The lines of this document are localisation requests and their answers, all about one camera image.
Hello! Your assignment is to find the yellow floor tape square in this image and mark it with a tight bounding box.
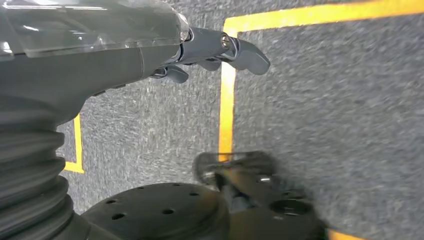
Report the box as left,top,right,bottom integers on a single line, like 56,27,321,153
62,114,86,175
217,0,424,240

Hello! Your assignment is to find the black perforated robot disc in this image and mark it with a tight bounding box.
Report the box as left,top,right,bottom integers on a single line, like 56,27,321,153
81,182,232,240

